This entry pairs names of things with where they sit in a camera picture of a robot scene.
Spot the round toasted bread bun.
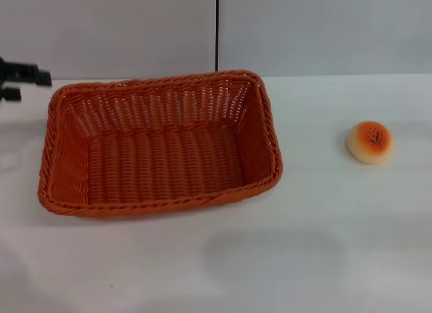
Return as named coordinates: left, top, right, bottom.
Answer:
left=346, top=121, right=394, bottom=165

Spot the orange woven plastic basket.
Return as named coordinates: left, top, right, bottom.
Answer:
left=37, top=69, right=284, bottom=220

